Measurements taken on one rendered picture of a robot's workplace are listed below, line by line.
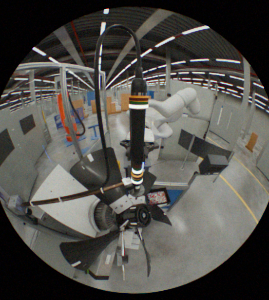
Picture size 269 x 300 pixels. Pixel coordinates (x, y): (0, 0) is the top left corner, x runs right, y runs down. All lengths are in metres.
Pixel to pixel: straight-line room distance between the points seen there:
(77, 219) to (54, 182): 0.23
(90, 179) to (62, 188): 0.21
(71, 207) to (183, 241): 1.66
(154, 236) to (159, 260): 0.43
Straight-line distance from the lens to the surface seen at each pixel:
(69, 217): 0.56
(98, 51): 0.21
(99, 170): 0.40
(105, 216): 0.51
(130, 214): 0.42
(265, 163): 6.30
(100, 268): 0.57
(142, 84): 0.20
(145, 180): 0.60
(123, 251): 0.56
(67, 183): 0.57
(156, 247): 1.69
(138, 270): 1.74
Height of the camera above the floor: 1.66
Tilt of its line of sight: 35 degrees down
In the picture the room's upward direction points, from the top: straight up
